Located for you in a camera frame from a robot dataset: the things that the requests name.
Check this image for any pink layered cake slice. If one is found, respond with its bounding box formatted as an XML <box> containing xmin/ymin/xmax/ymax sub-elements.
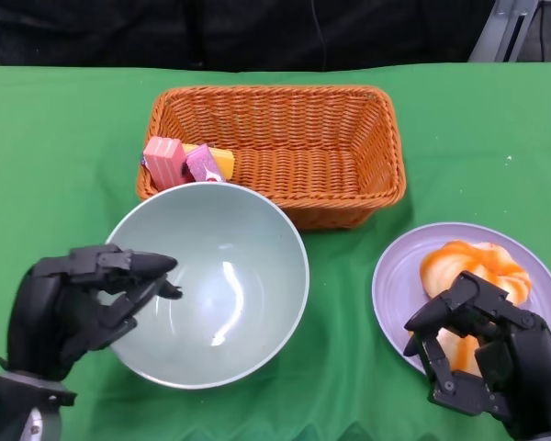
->
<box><xmin>142</xmin><ymin>136</ymin><xmax>186</xmax><ymax>188</ymax></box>

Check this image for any thin black hanging cable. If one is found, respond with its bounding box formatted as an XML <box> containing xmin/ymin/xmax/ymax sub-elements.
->
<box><xmin>538</xmin><ymin>0</ymin><xmax>550</xmax><ymax>63</ymax></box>

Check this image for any yellow layered cake slice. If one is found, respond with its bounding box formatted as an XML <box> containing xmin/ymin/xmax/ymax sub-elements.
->
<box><xmin>182</xmin><ymin>143</ymin><xmax>237</xmax><ymax>179</ymax></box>

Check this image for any magenta layered cake slice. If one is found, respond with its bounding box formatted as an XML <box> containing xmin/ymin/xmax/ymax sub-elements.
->
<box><xmin>185</xmin><ymin>143</ymin><xmax>227</xmax><ymax>184</ymax></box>

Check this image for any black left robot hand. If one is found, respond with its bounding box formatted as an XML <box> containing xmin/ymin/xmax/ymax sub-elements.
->
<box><xmin>6</xmin><ymin>244</ymin><xmax>185</xmax><ymax>382</ymax></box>

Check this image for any lavender plate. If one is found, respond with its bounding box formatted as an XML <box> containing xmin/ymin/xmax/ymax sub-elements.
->
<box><xmin>371</xmin><ymin>222</ymin><xmax>551</xmax><ymax>385</ymax></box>

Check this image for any black backdrop cloth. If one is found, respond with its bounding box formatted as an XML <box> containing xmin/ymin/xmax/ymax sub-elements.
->
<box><xmin>0</xmin><ymin>0</ymin><xmax>551</xmax><ymax>73</ymax></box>

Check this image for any pale green bowl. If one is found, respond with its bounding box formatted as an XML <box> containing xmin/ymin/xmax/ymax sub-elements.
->
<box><xmin>104</xmin><ymin>182</ymin><xmax>311</xmax><ymax>390</ymax></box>

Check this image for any white-striped orange donut bread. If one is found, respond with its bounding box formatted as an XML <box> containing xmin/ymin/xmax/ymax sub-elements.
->
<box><xmin>420</xmin><ymin>241</ymin><xmax>533</xmax><ymax>313</ymax></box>

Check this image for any grey metal stand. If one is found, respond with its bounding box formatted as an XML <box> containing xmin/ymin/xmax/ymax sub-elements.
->
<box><xmin>468</xmin><ymin>0</ymin><xmax>545</xmax><ymax>63</ymax></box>

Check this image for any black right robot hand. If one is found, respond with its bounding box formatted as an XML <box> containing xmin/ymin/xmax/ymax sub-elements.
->
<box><xmin>402</xmin><ymin>270</ymin><xmax>551</xmax><ymax>440</ymax></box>

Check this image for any smooth orange bagel bread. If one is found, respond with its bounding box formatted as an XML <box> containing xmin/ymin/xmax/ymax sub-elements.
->
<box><xmin>408</xmin><ymin>325</ymin><xmax>484</xmax><ymax>376</ymax></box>

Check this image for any green tablecloth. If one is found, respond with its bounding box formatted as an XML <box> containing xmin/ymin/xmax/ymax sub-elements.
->
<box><xmin>0</xmin><ymin>62</ymin><xmax>551</xmax><ymax>441</ymax></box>

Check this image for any orange wicker basket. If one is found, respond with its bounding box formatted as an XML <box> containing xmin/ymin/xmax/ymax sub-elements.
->
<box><xmin>136</xmin><ymin>85</ymin><xmax>406</xmax><ymax>231</ymax></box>

